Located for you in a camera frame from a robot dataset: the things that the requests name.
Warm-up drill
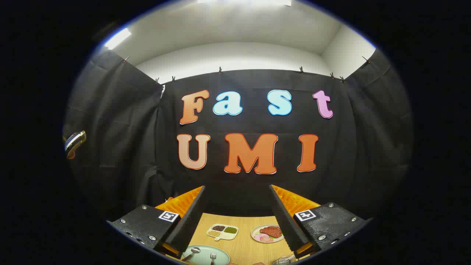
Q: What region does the black backdrop cloth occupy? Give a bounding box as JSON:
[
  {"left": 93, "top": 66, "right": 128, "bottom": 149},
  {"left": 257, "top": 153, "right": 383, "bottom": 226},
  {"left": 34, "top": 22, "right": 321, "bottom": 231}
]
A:
[{"left": 63, "top": 50, "right": 414, "bottom": 221}]

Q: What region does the silver door handle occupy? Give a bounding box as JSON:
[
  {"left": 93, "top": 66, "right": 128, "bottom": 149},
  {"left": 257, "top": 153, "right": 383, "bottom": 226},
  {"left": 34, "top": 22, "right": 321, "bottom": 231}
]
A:
[{"left": 65, "top": 131, "right": 87, "bottom": 159}]

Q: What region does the white divided dish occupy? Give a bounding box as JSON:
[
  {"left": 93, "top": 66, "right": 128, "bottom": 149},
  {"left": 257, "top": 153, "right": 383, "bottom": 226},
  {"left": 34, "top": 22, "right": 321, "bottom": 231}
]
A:
[{"left": 206, "top": 224, "right": 239, "bottom": 241}]

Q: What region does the red meat slab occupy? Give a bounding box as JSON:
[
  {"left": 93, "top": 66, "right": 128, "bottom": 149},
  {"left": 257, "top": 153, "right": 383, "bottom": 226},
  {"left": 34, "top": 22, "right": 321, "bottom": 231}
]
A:
[{"left": 259, "top": 226, "right": 283, "bottom": 238}]

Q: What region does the silver metal cutlery rack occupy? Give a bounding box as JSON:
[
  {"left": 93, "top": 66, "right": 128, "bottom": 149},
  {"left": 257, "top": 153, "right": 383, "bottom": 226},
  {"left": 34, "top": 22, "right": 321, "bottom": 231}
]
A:
[{"left": 272, "top": 255, "right": 298, "bottom": 265}]

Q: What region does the white plate with meat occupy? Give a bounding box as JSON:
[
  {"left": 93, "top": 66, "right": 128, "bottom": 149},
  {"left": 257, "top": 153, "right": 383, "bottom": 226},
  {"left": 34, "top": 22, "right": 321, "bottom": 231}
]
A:
[{"left": 251, "top": 224, "right": 284, "bottom": 244}]

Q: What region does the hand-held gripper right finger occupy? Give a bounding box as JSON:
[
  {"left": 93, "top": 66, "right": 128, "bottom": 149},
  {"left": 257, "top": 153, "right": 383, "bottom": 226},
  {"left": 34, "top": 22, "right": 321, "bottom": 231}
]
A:
[{"left": 269, "top": 184, "right": 373, "bottom": 258}]

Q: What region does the pale green round plate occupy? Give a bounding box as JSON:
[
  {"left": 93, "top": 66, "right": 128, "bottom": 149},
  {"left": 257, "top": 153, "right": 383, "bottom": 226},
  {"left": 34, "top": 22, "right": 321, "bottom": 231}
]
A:
[{"left": 181, "top": 245, "right": 231, "bottom": 265}]

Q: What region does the ceiling light panel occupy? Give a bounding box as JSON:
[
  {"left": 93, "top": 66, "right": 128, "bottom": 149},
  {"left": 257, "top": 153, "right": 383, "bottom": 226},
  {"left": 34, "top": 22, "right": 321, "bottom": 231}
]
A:
[
  {"left": 197, "top": 0, "right": 292, "bottom": 7},
  {"left": 104, "top": 28, "right": 132, "bottom": 50}
]

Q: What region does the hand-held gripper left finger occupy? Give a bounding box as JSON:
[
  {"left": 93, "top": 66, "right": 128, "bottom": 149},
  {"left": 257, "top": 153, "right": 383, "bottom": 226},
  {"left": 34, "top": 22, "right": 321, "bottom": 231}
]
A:
[{"left": 106, "top": 185, "right": 206, "bottom": 259}]

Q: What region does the row of black cloth clips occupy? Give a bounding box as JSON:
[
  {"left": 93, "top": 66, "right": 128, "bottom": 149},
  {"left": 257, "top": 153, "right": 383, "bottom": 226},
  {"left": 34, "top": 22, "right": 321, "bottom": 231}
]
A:
[{"left": 123, "top": 55, "right": 371, "bottom": 85}]

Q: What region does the spoon with wooden handle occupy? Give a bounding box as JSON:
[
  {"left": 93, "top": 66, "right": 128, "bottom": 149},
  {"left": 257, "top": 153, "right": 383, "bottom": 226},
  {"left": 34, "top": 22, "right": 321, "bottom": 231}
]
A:
[{"left": 181, "top": 247, "right": 201, "bottom": 262}]

